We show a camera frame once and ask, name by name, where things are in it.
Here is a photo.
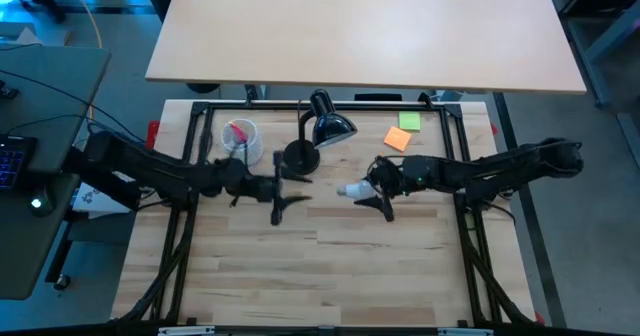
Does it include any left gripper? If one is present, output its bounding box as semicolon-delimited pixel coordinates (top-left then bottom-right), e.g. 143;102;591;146
243;149;314;227

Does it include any green sticky note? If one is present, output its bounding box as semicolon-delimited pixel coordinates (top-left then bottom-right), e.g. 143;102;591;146
398;111;422;132

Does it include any yellow cable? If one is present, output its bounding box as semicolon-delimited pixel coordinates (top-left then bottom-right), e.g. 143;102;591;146
63;0;104;122

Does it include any black computer mouse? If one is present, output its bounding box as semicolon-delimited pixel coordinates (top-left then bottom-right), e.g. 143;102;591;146
27;185;55;219

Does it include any black desk leg with caster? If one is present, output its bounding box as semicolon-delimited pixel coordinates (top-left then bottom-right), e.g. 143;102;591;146
44;220;76;292

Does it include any black desk mount beam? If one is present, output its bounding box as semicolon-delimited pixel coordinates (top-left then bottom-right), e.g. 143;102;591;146
62;148;144;211

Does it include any cardboard box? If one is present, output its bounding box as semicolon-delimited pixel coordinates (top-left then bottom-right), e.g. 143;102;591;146
0;21;72;47

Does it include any black metal table frame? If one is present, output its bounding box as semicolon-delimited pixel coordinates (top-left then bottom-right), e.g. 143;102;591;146
117;98;539;327

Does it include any grey side desk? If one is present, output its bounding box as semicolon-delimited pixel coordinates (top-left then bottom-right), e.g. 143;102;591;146
0;45;112;301

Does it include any white lattice pen cup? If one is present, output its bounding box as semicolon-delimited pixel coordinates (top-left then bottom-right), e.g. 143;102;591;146
221;118;265;167

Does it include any orange sticky note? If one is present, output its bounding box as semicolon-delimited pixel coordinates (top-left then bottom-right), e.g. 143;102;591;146
383;125;413;153

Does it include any black floor strip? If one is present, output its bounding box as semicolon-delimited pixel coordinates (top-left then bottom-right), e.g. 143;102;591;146
492;92;569;329

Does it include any white printed paper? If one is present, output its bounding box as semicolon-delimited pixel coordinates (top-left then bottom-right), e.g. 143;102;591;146
72;170;134;215

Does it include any large light wooden desk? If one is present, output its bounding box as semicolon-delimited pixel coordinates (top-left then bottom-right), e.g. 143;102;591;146
144;0;587;95

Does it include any silver bracket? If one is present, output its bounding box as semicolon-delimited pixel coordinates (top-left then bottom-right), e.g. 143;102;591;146
437;327;495;336
157;325;216;336

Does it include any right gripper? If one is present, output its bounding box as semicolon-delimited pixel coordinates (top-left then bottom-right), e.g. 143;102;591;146
353;154;406;224

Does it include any grey metal shelf frame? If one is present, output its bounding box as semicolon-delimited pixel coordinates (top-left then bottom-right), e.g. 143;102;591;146
547;0;640;167

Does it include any red tag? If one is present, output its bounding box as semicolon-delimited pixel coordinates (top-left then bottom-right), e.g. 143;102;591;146
145;119;161;151

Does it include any white lightbulb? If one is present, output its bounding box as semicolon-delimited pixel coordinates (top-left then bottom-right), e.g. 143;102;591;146
336;179;382;201

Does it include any black desk lamp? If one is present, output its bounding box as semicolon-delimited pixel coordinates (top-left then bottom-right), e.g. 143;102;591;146
283;88;359;176

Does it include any black keyboard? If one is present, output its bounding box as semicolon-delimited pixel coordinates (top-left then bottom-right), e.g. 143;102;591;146
0;134;37;192

